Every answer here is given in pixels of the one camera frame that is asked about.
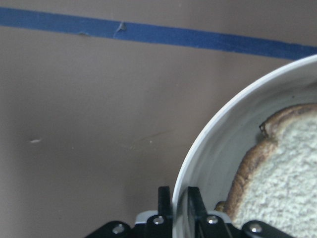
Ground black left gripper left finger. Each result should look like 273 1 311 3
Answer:
158 186 173 223

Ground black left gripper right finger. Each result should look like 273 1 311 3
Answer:
187 186 207 226

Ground white bread slice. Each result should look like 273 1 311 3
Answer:
215 103 317 238

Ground round cream plate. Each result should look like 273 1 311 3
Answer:
172 56 317 238

